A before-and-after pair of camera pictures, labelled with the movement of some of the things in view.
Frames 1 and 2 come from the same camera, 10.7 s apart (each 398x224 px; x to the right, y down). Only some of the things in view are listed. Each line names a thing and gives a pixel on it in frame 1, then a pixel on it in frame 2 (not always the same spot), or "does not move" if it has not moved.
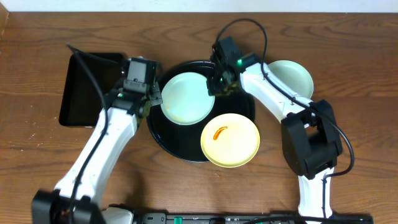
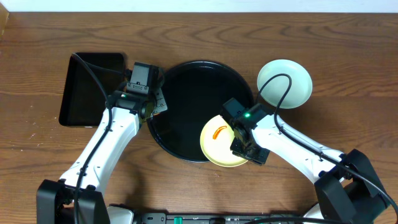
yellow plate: (230, 140) does not move
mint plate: (185, 99) to (300, 89)
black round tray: (185, 140) does not move
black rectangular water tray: (81, 102) does not move
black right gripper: (218, 86) to (249, 152)
